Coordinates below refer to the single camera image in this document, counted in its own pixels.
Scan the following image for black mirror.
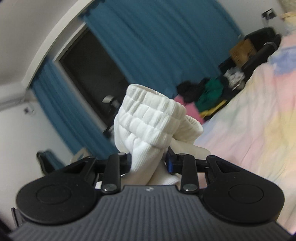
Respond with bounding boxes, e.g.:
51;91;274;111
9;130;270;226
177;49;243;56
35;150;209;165
36;150;65;175

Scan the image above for blue curtain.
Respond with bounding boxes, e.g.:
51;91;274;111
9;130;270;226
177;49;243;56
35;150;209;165
30;58;118;159
81;1;241;97

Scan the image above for right blue curtain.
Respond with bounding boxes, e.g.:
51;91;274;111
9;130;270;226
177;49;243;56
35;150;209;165
81;1;241;97

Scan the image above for dark window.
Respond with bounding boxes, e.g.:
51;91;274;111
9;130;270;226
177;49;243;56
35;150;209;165
50;20;129;132

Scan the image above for patterned white garment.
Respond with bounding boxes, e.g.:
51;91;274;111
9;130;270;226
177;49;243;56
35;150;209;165
223;67;245;90

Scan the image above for garment steamer stand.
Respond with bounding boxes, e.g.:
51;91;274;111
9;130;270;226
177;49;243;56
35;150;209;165
102;95;121;139

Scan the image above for white sweatpants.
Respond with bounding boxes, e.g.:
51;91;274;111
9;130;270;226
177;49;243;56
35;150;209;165
114;84;210;186

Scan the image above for wall socket with charger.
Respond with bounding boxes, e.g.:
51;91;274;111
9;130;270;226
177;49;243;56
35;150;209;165
261;9;277;21

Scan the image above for brown paper bag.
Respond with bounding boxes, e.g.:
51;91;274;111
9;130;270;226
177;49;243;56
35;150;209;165
229;39;257;67

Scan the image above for left blue curtain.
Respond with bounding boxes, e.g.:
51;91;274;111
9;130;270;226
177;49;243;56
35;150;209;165
30;58;118;159

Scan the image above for pink garment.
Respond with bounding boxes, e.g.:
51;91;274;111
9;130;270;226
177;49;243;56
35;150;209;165
174;95;204;124

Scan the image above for black sofa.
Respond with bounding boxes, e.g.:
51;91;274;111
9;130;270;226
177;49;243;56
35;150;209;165
219;27;282;81

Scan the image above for pastel bed duvet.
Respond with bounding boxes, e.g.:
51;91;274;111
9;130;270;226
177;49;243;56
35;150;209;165
191;11;296;232

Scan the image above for black garment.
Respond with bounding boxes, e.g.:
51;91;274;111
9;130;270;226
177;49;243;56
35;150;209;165
177;78;210;103

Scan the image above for beige chair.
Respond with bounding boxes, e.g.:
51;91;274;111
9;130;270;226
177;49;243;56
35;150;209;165
70;147;91;164

